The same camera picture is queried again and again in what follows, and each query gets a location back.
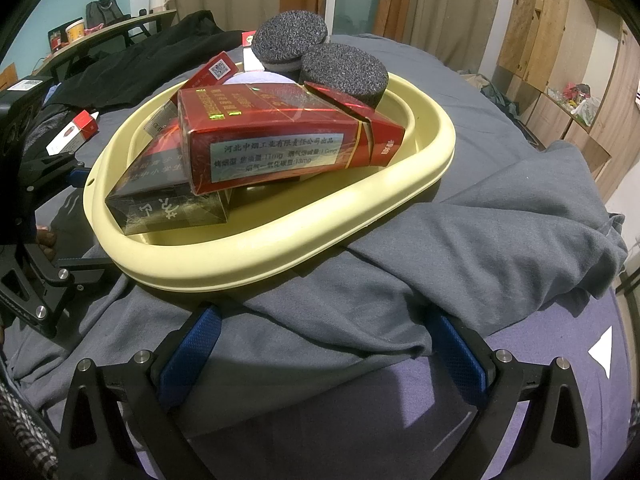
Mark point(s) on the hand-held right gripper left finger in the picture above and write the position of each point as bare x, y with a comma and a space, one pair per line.
192, 350

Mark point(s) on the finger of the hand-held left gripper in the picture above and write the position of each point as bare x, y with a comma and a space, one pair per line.
45, 290
55, 172

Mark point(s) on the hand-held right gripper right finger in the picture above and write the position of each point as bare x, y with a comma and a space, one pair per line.
460, 355

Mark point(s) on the black red flame carton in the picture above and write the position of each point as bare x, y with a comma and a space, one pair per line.
165, 200

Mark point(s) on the cream plastic basin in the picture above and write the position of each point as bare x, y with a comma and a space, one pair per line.
280, 255

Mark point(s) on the white plush ball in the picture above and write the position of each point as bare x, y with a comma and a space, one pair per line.
257, 78

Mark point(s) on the large red carton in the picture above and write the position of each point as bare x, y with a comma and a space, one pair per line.
280, 135

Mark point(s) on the black round sponge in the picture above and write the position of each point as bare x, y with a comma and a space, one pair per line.
345, 72
290, 35

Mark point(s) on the person's left hand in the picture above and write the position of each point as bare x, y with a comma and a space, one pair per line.
46, 242

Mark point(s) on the red white cigarette pack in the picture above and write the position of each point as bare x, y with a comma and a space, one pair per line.
72, 132

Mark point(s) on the red jar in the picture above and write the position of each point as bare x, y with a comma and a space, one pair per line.
55, 40

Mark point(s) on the instant noodle cup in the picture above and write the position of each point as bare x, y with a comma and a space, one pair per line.
75, 30

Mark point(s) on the grey shirt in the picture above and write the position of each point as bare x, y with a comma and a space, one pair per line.
450, 240

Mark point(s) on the curved wooden desk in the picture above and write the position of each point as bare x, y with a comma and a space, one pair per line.
105, 27

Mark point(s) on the white triangular marker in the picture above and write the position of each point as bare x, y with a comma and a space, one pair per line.
602, 352

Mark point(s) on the black backpack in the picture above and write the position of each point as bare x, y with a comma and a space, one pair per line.
103, 11

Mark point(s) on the checkered clothing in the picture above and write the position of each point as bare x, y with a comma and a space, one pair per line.
25, 435

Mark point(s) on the black jacket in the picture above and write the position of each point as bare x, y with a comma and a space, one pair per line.
150, 55

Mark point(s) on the white kettle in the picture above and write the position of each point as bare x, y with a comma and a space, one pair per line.
159, 0

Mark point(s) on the small red white box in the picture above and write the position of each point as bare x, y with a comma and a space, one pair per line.
248, 39

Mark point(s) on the clothes pile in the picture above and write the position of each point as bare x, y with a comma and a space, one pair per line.
492, 92

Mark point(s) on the colourful shelf clutter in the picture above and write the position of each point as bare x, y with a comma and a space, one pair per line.
575, 102

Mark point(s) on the wooden wardrobe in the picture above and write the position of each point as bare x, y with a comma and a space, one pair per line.
575, 45

